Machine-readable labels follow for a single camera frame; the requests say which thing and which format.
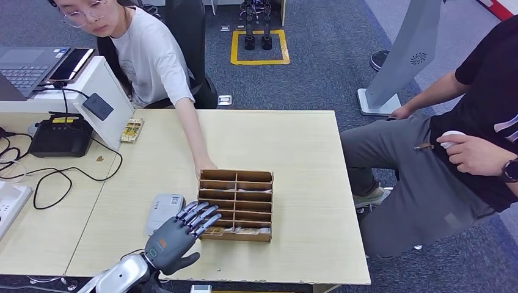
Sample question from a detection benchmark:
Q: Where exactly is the seated person's left hand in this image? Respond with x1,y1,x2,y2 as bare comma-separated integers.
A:
194,157,219,181

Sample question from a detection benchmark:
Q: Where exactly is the grey kiosk stand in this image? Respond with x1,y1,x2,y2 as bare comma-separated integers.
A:
357,0,450,117

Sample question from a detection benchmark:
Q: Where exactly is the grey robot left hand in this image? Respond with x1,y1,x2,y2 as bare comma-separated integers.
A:
144,201,222,277

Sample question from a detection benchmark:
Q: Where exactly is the black wristwatch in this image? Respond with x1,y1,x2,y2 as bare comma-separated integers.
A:
500,157,518,184

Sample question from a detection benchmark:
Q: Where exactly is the grey laptop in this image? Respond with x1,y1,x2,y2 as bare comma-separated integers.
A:
0,46,71,102

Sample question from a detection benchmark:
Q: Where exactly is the long black desk cable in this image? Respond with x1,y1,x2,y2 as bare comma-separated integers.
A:
0,125,123,211

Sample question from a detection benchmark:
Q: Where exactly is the white remote control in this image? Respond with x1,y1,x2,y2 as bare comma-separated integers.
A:
440,130,468,150

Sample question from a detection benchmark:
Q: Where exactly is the remote person's right hand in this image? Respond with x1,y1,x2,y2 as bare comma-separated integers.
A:
389,105,414,121

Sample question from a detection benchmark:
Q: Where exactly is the pale gold room key card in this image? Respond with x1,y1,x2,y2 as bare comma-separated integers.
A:
235,227,271,236

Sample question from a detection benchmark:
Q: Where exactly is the wooden card organizer box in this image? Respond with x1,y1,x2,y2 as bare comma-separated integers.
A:
198,169,275,244

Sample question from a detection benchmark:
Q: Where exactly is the looped black desk cable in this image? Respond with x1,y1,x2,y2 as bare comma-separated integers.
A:
0,128,34,172

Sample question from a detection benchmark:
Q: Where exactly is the black office chair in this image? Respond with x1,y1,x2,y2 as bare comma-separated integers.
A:
164,0,219,110

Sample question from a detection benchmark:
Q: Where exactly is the remote person's left hand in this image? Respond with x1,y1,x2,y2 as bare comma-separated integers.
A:
436,134,509,176

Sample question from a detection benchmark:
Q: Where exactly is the black router box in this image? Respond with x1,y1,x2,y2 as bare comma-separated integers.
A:
27,113,94,159

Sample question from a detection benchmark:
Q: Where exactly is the black phone cable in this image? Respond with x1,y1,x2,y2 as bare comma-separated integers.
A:
38,81,90,117

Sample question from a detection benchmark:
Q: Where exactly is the red and white barrier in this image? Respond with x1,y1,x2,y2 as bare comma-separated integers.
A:
475,0,518,21

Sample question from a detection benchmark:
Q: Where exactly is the black square pad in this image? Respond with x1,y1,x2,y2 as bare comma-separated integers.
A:
82,92,114,121

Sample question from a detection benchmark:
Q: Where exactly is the person with remote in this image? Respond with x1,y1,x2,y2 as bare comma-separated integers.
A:
340,14,518,259

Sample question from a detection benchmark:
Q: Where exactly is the white power strip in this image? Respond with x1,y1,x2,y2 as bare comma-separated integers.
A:
0,181,33,241

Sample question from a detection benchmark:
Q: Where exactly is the black smartphone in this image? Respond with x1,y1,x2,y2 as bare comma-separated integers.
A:
48,48,96,84

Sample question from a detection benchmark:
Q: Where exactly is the grey card reader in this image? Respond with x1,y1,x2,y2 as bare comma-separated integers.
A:
145,193,186,237

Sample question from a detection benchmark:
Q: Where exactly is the black robot leg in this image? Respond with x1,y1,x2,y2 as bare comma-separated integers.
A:
241,0,257,51
261,0,274,51

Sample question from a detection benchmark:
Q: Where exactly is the white desk stand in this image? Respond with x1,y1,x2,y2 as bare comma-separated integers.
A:
0,56,135,151

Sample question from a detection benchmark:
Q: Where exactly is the seated person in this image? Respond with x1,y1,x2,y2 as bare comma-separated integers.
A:
48,0,219,181

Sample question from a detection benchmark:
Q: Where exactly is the stack of gold cards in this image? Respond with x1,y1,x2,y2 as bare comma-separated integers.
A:
120,117,145,143

